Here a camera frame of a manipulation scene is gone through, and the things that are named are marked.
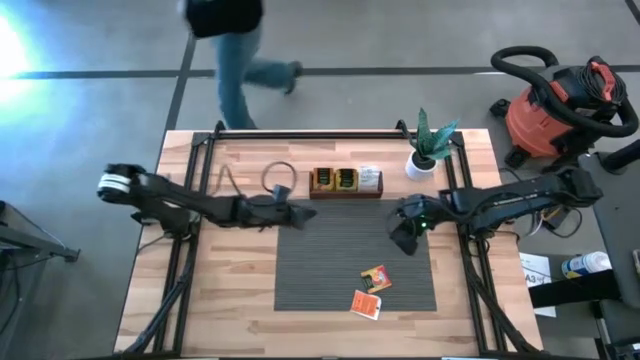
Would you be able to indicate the white paper sheet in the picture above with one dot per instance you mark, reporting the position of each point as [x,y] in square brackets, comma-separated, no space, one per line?
[535,272]

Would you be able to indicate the black metal beam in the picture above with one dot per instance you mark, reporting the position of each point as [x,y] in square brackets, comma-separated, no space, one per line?
[570,290]

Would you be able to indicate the white round plant pot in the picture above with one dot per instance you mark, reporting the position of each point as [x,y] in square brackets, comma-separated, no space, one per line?
[417,171]

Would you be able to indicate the white blue spray can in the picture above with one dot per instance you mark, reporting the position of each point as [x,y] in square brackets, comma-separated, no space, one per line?
[587,264]

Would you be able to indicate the black power adapter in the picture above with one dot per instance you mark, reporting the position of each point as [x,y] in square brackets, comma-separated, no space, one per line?
[557,220]

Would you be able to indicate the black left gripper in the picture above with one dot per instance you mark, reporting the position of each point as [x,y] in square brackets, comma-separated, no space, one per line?
[267,212]

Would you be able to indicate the black side bracket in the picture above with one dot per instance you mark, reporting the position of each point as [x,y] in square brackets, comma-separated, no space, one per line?
[137,217]

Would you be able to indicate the green snake plant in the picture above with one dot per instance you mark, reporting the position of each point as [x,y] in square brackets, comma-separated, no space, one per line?
[430,140]

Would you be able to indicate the orange white paper tea packet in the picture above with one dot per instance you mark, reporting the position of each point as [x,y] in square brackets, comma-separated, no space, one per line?
[369,177]
[365,305]

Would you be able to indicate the orange black shop vacuum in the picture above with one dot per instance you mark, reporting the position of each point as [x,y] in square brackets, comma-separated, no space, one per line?
[535,125]

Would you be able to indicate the grey woven placemat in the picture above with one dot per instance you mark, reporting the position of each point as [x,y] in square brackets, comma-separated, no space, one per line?
[325,260]

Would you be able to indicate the dark grey equipment stand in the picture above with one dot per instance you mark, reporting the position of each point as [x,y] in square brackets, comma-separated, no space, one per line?
[615,225]

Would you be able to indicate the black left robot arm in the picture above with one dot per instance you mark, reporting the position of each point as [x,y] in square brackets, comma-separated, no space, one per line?
[170,197]

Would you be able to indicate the orange red foil tea packet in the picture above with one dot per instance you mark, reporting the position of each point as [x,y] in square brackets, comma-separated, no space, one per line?
[323,178]

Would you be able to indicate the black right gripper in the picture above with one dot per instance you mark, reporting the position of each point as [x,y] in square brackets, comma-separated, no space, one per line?
[420,212]

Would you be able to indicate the black metal stand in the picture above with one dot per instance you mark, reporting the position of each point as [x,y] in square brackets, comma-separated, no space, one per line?
[30,245]

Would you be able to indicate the brown wooden tea organizer box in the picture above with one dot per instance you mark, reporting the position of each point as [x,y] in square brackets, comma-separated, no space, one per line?
[345,195]

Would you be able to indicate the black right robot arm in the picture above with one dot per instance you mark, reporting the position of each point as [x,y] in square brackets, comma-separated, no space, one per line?
[510,197]

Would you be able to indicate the black aluminium table frame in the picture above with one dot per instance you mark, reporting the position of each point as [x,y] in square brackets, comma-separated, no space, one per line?
[325,135]

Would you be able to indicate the person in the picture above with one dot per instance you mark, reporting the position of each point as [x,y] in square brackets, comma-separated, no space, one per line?
[225,15]

